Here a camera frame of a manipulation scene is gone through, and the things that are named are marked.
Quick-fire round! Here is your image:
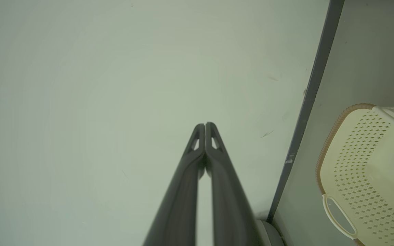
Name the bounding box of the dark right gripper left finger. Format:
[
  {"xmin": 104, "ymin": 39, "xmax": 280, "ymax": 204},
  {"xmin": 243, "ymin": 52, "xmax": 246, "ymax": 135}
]
[{"xmin": 142, "ymin": 123, "xmax": 206, "ymax": 246}]

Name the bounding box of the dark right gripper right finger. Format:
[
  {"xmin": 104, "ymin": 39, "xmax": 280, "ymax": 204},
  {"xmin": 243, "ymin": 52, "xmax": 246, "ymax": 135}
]
[{"xmin": 205, "ymin": 122, "xmax": 264, "ymax": 246}]

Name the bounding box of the light grey rounded object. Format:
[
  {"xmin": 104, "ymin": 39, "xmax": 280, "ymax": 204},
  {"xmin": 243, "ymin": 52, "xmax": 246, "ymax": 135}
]
[{"xmin": 256, "ymin": 219, "xmax": 285, "ymax": 246}]

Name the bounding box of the cream perforated laundry basket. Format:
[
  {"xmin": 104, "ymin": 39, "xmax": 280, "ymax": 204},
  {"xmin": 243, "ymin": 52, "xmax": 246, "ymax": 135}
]
[{"xmin": 315, "ymin": 103, "xmax": 394, "ymax": 246}]

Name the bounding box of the black wall baseboard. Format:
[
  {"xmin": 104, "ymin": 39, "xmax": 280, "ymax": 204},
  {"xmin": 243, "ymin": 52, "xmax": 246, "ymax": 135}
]
[{"xmin": 266, "ymin": 0, "xmax": 345, "ymax": 224}]

